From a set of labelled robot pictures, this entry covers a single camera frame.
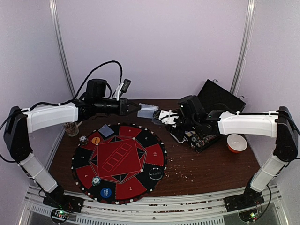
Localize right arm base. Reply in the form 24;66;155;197
224;194;265;212

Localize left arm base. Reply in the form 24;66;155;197
43;193;84;213

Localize front right chip row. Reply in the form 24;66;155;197
195;135;217;152

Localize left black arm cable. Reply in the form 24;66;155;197
0;60;124;162

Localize black poker chip case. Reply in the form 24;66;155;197
170;79;247;154

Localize orange big blind button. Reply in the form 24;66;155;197
91;137;101;144

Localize aluminium frame post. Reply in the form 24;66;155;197
49;0;76;97
230;0;256;96

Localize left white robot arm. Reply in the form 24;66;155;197
2;79;134;208

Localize boxed card decks in case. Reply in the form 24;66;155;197
185;131;196;137

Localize round red black poker mat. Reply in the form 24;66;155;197
71;123;167;204

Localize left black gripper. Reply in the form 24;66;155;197
94;97;141;116

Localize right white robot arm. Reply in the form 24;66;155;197
176;95;300;207

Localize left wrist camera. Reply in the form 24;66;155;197
114;79;131;100

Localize back right chip row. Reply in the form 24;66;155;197
191;134;212;144

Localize orange white bowl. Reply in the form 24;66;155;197
227;134;248;153

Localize white floral mug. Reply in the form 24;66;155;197
63;122;79;137

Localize dealt playing card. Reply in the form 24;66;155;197
98;124;114;137
137;103;159;119

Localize clear dealer button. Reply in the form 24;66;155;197
149;167;164;181

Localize poker chip stack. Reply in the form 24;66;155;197
79;135;88;145
92;176;101;186

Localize front aluminium rail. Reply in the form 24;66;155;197
17;185;291;225

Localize chip row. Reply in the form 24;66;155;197
195;135;217;152
191;134;212;144

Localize left aluminium frame post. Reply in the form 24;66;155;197
49;0;76;97

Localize blue small blind button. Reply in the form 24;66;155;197
100;187;112;198

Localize right aluminium frame post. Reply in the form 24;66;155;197
230;0;256;96

